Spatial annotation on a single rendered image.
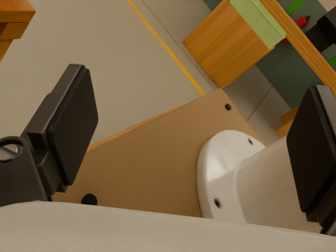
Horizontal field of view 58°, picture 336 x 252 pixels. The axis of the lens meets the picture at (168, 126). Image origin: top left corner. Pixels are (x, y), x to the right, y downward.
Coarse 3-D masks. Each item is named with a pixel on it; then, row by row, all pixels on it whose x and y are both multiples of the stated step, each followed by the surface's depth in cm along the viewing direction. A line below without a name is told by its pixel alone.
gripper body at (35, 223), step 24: (0, 216) 7; (24, 216) 7; (48, 216) 7; (72, 216) 7; (96, 216) 7; (120, 216) 7; (144, 216) 7; (168, 216) 7; (0, 240) 6; (24, 240) 6; (48, 240) 6; (72, 240) 6; (96, 240) 6; (120, 240) 6; (144, 240) 6; (168, 240) 6; (192, 240) 6; (216, 240) 6; (240, 240) 6; (264, 240) 6; (288, 240) 6; (312, 240) 6
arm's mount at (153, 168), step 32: (224, 96) 37; (160, 128) 25; (192, 128) 28; (224, 128) 32; (96, 160) 18; (128, 160) 20; (160, 160) 22; (192, 160) 25; (96, 192) 17; (128, 192) 19; (160, 192) 20; (192, 192) 23
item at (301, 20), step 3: (300, 18) 446; (303, 18) 445; (306, 18) 445; (297, 21) 448; (300, 21) 445; (303, 21) 444; (306, 21) 444; (300, 24) 446; (303, 24) 446; (306, 24) 447; (300, 27) 448; (282, 39) 462; (285, 39) 459; (282, 42) 465
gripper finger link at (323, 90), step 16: (304, 96) 12; (320, 96) 11; (304, 112) 11; (320, 112) 10; (304, 128) 11; (320, 128) 10; (288, 144) 13; (304, 144) 11; (320, 144) 10; (304, 160) 11; (320, 160) 10; (304, 176) 11; (320, 176) 10; (304, 192) 11; (320, 192) 10; (304, 208) 11; (320, 208) 10; (320, 224) 10
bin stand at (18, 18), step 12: (0, 0) 40; (12, 0) 42; (24, 0) 44; (0, 12) 40; (12, 12) 41; (24, 12) 43; (0, 24) 43; (12, 24) 43; (24, 24) 45; (0, 36) 44; (12, 36) 46; (0, 48) 47; (0, 60) 50
